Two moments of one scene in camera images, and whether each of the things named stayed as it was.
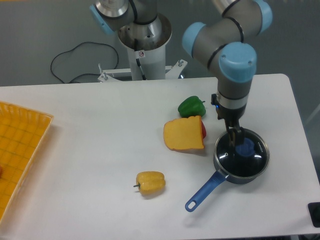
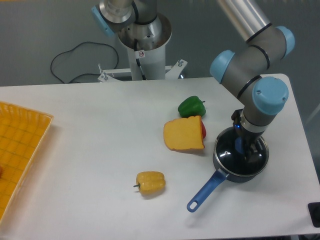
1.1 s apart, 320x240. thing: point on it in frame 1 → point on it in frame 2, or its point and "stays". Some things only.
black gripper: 231,116 → 249,137
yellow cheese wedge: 184,133 stays
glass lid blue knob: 248,158 stays
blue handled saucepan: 242,164 stays
